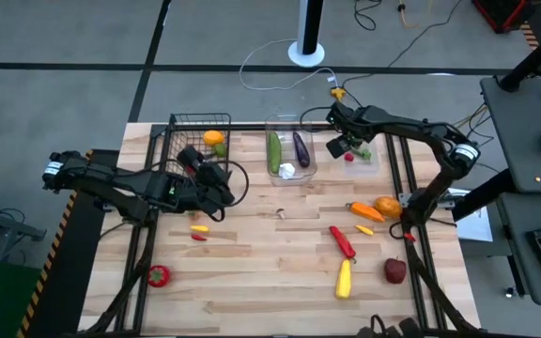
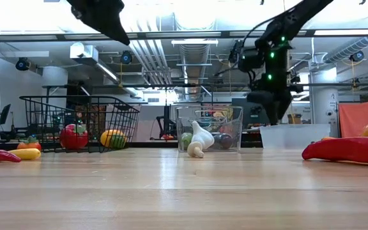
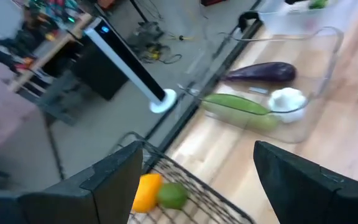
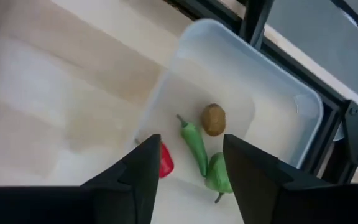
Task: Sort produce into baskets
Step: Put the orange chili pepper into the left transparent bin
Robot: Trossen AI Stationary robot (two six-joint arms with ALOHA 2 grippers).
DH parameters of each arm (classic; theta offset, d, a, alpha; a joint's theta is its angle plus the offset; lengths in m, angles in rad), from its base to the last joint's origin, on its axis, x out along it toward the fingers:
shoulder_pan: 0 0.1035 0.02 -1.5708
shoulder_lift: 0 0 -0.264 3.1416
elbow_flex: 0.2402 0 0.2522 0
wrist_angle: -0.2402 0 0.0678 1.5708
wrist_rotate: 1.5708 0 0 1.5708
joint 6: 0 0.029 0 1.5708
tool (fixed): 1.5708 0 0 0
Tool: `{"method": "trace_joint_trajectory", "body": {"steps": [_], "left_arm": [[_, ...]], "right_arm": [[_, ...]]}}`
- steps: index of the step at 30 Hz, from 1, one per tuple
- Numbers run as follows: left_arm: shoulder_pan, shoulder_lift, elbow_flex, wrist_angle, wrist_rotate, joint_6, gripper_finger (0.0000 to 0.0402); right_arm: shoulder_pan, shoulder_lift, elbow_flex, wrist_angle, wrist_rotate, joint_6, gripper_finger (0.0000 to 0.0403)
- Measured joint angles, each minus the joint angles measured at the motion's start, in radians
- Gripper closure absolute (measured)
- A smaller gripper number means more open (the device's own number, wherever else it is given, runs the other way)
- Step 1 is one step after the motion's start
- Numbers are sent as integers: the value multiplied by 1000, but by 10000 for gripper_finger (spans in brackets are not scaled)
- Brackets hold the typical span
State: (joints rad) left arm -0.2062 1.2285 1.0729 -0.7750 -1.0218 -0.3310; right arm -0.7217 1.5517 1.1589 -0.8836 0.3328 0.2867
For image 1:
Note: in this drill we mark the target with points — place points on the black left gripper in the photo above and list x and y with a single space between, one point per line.
181 188

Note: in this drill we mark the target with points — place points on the dark blurry object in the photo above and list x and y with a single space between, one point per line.
392 331

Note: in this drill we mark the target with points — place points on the grey metal stand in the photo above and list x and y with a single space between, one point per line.
17 228

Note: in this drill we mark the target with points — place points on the long red pepper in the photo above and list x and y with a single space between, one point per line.
342 242

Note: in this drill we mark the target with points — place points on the small red clip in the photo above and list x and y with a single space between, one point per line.
407 235

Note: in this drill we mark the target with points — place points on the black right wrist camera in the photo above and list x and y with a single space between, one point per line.
337 147

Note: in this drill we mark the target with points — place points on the white garlic bulb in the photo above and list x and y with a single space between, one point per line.
287 171

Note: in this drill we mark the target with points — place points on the dark red apple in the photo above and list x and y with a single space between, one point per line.
395 271

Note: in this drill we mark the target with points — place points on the green cucumber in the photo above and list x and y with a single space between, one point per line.
275 152

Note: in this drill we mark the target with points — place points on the black hazard striped platform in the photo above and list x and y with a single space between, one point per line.
64 281

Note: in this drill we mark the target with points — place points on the orange bell pepper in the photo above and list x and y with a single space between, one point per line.
388 207

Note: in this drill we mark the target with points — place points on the orange citrus fruit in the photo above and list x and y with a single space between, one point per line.
213 137

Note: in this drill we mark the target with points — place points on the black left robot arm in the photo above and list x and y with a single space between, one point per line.
111 180

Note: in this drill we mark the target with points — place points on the yellow power plug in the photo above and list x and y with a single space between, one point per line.
338 93

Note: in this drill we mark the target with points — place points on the red tomato green stem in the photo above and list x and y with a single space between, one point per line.
159 276

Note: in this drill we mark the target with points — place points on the black white pole round base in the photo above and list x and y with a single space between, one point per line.
309 23

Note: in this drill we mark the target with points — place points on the black diagonal pole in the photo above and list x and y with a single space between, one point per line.
533 58

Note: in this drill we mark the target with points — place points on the purple eggplant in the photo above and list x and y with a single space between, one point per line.
301 152

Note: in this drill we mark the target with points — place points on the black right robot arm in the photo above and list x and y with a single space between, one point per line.
421 127

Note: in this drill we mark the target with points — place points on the red black crate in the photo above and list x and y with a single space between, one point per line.
505 14

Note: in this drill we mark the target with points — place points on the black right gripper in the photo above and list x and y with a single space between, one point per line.
355 121

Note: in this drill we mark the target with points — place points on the green lime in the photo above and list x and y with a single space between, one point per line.
220 150

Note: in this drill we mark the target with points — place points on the yellow squash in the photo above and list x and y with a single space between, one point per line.
344 281

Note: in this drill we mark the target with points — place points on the tall clear plastic bin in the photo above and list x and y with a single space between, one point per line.
298 178

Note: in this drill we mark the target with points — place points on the shallow clear plastic container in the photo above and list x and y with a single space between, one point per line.
369 169

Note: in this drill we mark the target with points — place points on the small red chili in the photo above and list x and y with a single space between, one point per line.
198 237

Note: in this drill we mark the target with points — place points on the small orange cherry tomato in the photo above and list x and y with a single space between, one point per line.
194 217

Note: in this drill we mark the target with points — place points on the white paper sheet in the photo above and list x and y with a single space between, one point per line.
477 227

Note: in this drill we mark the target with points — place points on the black aluminium table frame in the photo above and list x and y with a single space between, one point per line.
247 127

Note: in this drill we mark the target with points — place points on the orange carrot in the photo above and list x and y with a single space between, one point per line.
368 212

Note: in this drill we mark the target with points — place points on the grey desk top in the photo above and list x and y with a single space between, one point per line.
514 225
514 141

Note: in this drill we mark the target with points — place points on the small yellow chili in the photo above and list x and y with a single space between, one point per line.
364 230
200 228

